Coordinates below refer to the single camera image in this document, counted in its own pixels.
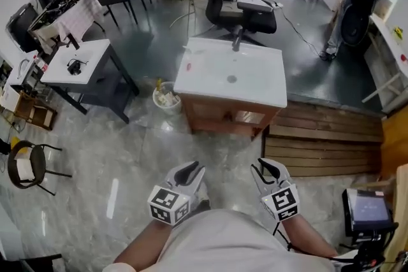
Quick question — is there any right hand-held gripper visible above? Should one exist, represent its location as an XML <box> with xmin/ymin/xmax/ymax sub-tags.
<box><xmin>251</xmin><ymin>157</ymin><xmax>300</xmax><ymax>222</ymax></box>

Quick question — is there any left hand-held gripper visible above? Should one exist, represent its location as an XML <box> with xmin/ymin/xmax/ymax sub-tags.
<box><xmin>147</xmin><ymin>161</ymin><xmax>206</xmax><ymax>227</ymax></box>

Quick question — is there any person's right forearm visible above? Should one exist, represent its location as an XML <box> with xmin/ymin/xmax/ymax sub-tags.
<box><xmin>282</xmin><ymin>215</ymin><xmax>339</xmax><ymax>261</ymax></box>

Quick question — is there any person's left forearm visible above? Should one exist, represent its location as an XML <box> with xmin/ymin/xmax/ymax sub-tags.
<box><xmin>113</xmin><ymin>219</ymin><xmax>175</xmax><ymax>272</ymax></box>

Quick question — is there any person's white shoe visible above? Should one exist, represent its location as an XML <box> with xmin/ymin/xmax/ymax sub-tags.
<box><xmin>191</xmin><ymin>183</ymin><xmax>212</xmax><ymax>211</ymax></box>

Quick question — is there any wooden plank platform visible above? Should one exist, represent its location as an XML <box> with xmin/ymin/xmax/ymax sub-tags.
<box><xmin>263</xmin><ymin>100</ymin><xmax>383</xmax><ymax>178</ymax></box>

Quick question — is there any wooden vanity cabinet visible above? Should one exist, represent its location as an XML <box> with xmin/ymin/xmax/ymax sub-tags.
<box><xmin>181</xmin><ymin>94</ymin><xmax>281</xmax><ymax>140</ymax></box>

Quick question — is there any white waste bin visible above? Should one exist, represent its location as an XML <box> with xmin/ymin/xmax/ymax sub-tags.
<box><xmin>152</xmin><ymin>81</ymin><xmax>182</xmax><ymax>116</ymax></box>

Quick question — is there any person's white shirt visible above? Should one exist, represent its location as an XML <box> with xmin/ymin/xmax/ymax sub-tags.
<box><xmin>105</xmin><ymin>208</ymin><xmax>335</xmax><ymax>272</ymax></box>

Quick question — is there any white ceramic sink basin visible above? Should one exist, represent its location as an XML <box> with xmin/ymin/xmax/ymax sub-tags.
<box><xmin>173</xmin><ymin>37</ymin><xmax>288</xmax><ymax>109</ymax></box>

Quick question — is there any black tablet screen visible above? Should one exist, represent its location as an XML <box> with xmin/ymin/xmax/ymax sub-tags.
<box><xmin>342</xmin><ymin>188</ymin><xmax>399</xmax><ymax>238</ymax></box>

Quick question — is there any white small side table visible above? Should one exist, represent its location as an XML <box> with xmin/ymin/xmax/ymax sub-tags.
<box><xmin>41</xmin><ymin>44</ymin><xmax>140</xmax><ymax>124</ymax></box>

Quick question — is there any black sink faucet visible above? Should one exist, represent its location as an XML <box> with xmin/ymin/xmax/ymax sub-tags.
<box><xmin>231</xmin><ymin>27</ymin><xmax>245</xmax><ymax>52</ymax></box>

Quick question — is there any black round armchair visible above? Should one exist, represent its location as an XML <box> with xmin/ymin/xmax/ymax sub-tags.
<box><xmin>6</xmin><ymin>140</ymin><xmax>73</xmax><ymax>197</ymax></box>

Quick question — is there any white wooden shelf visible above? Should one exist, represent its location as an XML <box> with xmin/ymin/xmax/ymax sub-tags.
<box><xmin>361</xmin><ymin>14</ymin><xmax>408</xmax><ymax>114</ymax></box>

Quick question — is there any wooden crate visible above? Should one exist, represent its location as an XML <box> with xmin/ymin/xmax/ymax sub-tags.
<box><xmin>14</xmin><ymin>90</ymin><xmax>58</xmax><ymax>131</ymax></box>

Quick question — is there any white box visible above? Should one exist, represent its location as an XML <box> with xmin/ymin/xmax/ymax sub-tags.
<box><xmin>237</xmin><ymin>0</ymin><xmax>274</xmax><ymax>13</ymax></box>

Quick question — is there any table with checkered cloth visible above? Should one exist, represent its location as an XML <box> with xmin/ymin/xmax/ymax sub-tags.
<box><xmin>28</xmin><ymin>0</ymin><xmax>103</xmax><ymax>52</ymax></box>

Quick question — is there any white sink with chrome faucet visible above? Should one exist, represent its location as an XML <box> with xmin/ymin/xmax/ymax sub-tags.
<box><xmin>6</xmin><ymin>50</ymin><xmax>39</xmax><ymax>87</ymax></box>

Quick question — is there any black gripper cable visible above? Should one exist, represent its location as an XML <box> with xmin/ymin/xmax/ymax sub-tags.
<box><xmin>272</xmin><ymin>221</ymin><xmax>294</xmax><ymax>252</ymax></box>

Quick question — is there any black floor cable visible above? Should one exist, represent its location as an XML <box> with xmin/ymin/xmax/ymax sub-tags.
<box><xmin>277</xmin><ymin>6</ymin><xmax>335</xmax><ymax>60</ymax></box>

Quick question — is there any black device with cable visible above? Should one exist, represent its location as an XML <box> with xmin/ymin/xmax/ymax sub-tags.
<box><xmin>66</xmin><ymin>59</ymin><xmax>89</xmax><ymax>76</ymax></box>

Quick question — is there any black metal frame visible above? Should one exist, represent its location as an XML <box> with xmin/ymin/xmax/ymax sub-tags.
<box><xmin>18</xmin><ymin>253</ymin><xmax>63</xmax><ymax>272</ymax></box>

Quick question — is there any pile of black cables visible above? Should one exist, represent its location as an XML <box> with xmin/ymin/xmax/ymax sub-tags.
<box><xmin>41</xmin><ymin>0</ymin><xmax>84</xmax><ymax>15</ymax></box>

